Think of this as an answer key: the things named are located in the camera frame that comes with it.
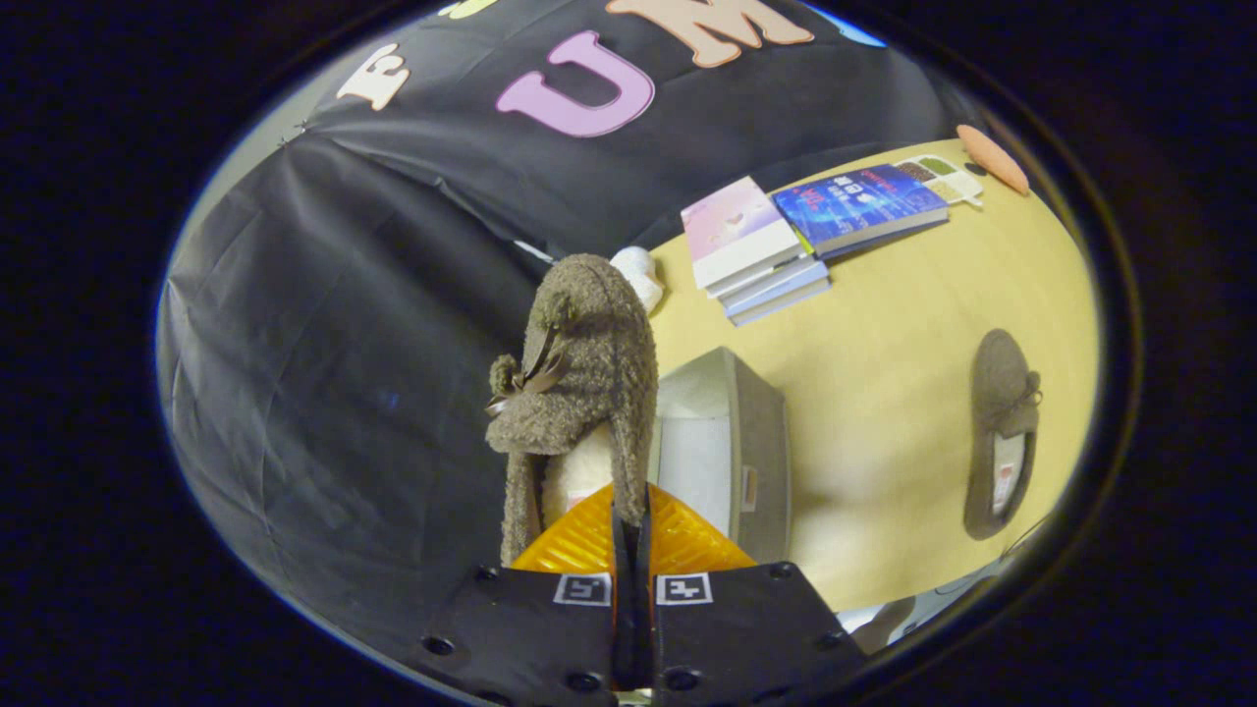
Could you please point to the white plush toy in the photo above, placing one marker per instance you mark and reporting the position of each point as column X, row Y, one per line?
column 643, row 275

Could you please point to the grey fabric storage box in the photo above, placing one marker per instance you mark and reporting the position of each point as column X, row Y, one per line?
column 761, row 442

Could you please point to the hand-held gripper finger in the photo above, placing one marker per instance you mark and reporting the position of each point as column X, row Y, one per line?
column 643, row 565
column 623, row 565

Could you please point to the dark blue cover book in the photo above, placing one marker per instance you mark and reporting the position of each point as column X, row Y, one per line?
column 854, row 201

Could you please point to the brown fuzzy shoe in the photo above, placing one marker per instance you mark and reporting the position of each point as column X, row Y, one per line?
column 997, row 378
column 589, row 334

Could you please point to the pale blue book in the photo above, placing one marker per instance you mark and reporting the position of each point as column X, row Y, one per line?
column 786, row 299

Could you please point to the pink cover book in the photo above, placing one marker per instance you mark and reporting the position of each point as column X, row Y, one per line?
column 732, row 226

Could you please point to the white colour swatch card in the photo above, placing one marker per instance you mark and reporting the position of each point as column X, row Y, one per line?
column 943, row 177

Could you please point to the black backdrop cloth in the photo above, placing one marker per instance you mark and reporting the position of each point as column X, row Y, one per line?
column 344, row 344

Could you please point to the white book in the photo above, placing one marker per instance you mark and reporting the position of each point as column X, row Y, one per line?
column 776, row 277

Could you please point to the orange oval pad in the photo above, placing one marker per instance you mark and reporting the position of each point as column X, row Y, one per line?
column 992, row 157

